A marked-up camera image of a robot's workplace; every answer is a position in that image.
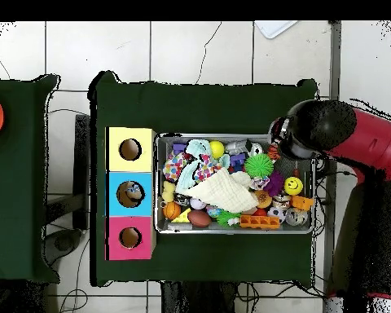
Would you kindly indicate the cream ribbed cloth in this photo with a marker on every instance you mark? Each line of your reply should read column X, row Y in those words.
column 221, row 192

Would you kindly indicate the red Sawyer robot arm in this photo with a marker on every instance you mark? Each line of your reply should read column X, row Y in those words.
column 371, row 143

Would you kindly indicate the shallow clear mesh bin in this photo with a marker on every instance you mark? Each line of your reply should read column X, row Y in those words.
column 164, row 228

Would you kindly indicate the wooden box with three holes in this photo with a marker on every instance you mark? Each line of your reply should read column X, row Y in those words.
column 143, row 225

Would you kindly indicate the large green spiky ball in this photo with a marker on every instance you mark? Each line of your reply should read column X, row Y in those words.
column 259, row 165

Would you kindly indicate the purple spiky ball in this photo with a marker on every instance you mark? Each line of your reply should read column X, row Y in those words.
column 273, row 184

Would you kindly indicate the yellow smiley ball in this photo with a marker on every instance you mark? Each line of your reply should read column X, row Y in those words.
column 293, row 186

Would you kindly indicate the plain yellow ball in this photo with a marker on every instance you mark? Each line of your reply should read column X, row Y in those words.
column 217, row 149

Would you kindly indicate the orange plastic toy piece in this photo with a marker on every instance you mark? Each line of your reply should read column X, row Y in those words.
column 302, row 202

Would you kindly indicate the mint ribbed cloth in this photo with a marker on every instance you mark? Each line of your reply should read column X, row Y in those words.
column 197, row 146

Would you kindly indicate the long orange block with holes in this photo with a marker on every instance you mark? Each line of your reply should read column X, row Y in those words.
column 259, row 222

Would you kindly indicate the white tray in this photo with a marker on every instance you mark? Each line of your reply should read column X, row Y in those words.
column 273, row 27

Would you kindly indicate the small brown football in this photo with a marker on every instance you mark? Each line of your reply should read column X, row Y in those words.
column 199, row 218

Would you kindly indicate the small orange basketball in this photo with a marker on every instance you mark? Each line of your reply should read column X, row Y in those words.
column 171, row 211

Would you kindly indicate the black upright panel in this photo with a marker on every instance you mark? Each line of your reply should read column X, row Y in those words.
column 82, row 163

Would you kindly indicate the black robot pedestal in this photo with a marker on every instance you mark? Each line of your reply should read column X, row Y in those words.
column 198, row 300

